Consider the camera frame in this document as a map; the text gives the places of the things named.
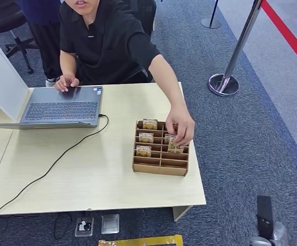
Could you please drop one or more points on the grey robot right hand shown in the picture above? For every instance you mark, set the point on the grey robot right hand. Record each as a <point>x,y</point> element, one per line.
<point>280,236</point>

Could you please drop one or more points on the person's right hand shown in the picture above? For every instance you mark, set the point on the person's right hand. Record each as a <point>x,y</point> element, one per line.
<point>66,81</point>

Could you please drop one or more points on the person's left hand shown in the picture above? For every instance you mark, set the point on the person's left hand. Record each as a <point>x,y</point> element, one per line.
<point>183,122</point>

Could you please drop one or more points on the gold printed card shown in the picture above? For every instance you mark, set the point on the gold printed card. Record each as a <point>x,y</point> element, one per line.
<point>145,138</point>
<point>173,146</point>
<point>150,124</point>
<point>166,139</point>
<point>143,151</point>

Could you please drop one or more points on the person's right forearm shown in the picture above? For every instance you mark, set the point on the person's right forearm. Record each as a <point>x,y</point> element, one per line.
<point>68,64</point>

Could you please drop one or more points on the person's left forearm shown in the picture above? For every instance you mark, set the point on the person's left forearm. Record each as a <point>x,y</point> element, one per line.
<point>166,81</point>

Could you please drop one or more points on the bystander person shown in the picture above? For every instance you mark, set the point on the bystander person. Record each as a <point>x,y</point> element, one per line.
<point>46,40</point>

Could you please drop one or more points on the cardboard card holder box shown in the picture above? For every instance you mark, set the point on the cardboard card holder box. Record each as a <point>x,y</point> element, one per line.
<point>161,168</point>

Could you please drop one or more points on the grey laptop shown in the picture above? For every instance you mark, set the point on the grey laptop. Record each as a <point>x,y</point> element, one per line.
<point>61,108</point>

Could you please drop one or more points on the white board stand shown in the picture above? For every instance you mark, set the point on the white board stand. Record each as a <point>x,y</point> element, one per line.
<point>2,81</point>

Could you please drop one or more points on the table leg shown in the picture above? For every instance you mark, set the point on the table leg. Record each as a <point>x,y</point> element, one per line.
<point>180,212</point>

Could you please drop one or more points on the black swivel office chair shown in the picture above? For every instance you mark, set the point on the black swivel office chair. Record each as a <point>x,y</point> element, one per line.
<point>4,20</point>

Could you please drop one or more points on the black mesh chair back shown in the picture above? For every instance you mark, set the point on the black mesh chair back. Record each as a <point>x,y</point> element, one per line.
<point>145,15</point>

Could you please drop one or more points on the closed floor socket cover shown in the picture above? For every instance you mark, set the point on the closed floor socket cover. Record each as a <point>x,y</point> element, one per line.
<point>110,224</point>

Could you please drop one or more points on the open floor socket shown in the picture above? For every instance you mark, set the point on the open floor socket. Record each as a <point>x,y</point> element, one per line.
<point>84,226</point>

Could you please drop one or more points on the red barrier belt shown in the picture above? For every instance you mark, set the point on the red barrier belt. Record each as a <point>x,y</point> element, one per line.
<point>289,35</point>

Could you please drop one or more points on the silver stanchion post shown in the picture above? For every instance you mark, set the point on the silver stanchion post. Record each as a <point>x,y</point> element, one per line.
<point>237,47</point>

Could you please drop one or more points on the dark stanchion post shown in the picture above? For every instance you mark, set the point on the dark stanchion post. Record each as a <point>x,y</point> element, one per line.
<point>210,23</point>

